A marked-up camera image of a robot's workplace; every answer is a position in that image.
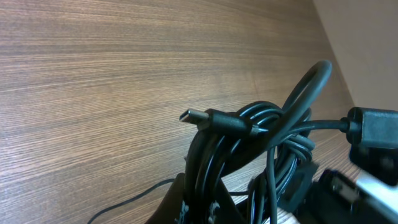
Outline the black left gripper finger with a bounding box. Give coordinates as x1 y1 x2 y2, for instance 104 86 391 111
146 172 248 224

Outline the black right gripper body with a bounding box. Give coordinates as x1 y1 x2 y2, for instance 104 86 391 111
278 146 397 223

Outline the black USB-A cable bundle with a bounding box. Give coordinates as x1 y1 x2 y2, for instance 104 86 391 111
86 101 315 224

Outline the black right camera cable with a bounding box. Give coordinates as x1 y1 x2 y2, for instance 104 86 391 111
285 106 398 153

